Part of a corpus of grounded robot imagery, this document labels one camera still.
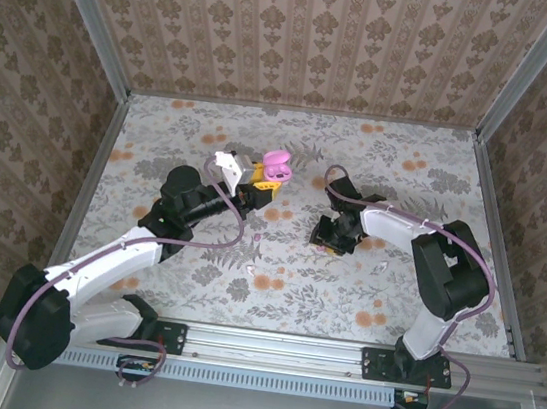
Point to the pink earbud charging case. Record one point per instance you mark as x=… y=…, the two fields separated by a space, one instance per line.
x=275 y=159

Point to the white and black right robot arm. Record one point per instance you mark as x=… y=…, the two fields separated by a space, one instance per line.
x=428 y=331

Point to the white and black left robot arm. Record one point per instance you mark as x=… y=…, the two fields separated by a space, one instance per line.
x=113 y=269

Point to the black connector box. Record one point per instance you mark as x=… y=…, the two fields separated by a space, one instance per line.
x=409 y=401
x=131 y=363

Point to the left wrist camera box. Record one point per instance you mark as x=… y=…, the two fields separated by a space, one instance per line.
x=235 y=169

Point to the aluminium table side rail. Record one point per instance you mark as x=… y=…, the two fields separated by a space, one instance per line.
x=488 y=182
x=103 y=152

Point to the aluminium mounting rail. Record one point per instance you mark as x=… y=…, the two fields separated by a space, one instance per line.
x=275 y=348

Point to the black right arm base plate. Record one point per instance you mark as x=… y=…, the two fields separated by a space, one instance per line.
x=373 y=364

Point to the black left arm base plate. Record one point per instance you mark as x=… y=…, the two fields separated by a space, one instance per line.
x=175 y=338

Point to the aluminium corner post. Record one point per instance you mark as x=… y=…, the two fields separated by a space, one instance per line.
x=529 y=72
x=93 y=14

